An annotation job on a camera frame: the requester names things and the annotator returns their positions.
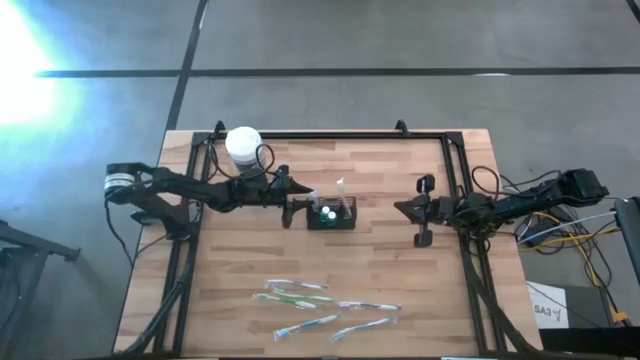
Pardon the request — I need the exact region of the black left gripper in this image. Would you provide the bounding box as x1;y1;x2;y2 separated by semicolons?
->
254;164;314;230

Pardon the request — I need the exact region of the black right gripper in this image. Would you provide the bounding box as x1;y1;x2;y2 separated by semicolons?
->
394;173;456;249

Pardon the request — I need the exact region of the orange white toothbrush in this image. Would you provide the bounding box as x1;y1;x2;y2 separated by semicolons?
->
334;176;352;220

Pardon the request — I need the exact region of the green white toothbrush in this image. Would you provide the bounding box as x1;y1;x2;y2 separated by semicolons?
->
272;287;337;303
251;292;319;311

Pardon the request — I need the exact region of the Lysol wipes canister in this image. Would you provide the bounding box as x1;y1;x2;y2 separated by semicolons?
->
224;125;264;174

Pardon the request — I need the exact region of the white labelled box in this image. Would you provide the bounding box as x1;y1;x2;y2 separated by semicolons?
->
525;280;570;330

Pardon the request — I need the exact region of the black flat panel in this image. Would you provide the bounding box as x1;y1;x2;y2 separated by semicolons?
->
613;195;640;287

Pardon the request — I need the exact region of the black equipment case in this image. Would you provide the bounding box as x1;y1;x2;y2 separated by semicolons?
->
538;284;640;360

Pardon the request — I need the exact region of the black floor stand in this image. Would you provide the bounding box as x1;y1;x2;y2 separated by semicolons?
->
0;219;81;360

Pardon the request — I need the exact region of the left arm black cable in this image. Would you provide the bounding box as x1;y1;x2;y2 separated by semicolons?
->
205;142;277;182

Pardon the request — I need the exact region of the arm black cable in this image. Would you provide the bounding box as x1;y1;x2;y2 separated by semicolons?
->
471;164;564;201
205;142;277;182

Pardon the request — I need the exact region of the black wire caddy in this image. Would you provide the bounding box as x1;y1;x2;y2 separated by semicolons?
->
305;195;358;232

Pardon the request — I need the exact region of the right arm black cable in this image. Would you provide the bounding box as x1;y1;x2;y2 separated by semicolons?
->
471;164;564;201

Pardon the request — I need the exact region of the black metal rig frame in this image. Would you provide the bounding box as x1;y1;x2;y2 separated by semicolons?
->
113;118;544;359

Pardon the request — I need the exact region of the black floor cable bundle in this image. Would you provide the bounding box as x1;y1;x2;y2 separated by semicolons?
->
519;219;614;301

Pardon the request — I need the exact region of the white cable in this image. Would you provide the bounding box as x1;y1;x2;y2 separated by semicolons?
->
517;210;619;246

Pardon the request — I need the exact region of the black frame cable bundle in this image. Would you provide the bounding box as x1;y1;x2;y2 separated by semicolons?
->
119;234;197;357

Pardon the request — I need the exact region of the yellow cable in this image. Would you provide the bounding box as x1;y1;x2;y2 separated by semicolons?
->
519;212;629;324

